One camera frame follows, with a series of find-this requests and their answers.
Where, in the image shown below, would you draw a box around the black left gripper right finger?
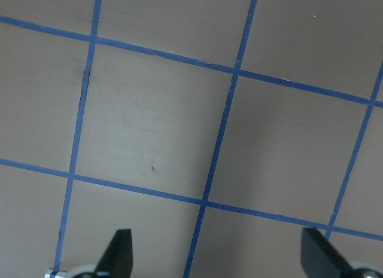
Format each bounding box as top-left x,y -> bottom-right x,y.
300,227 -> 351,278

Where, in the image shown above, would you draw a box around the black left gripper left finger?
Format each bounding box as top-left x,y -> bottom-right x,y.
95,229 -> 132,278

